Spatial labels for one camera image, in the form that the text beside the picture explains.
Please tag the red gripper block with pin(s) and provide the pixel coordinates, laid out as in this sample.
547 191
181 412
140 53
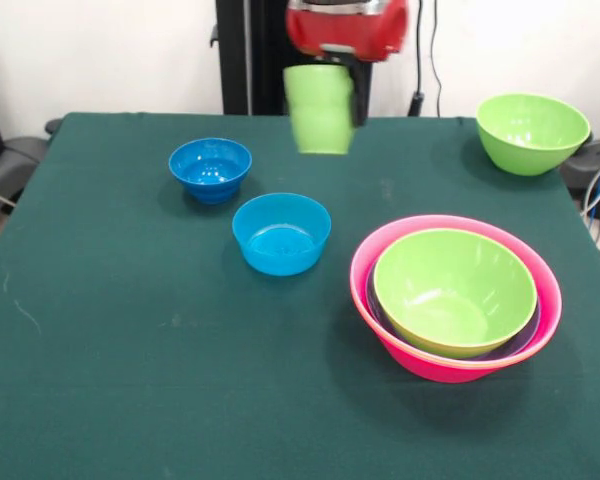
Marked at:
350 30

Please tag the green plastic cup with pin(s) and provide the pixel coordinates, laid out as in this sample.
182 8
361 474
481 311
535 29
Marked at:
317 115

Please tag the pink plastic bowl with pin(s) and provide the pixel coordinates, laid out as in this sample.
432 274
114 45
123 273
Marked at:
440 372
365 250

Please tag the green plastic bowl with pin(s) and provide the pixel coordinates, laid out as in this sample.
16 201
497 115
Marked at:
530 135
455 280

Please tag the purple plastic bowl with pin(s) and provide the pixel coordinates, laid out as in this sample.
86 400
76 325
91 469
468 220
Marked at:
527 340

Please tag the light blue plastic bowl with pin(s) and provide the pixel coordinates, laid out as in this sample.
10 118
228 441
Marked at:
280 240

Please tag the dark blue plastic bowl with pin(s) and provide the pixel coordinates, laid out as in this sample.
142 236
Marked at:
210 170

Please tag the dark green table cloth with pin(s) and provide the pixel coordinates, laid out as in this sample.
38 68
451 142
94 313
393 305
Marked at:
180 375

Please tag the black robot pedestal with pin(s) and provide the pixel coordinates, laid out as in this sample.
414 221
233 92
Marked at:
255 60

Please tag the black pedestal leg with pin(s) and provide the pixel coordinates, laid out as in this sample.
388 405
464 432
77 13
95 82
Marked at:
587 170
15 160

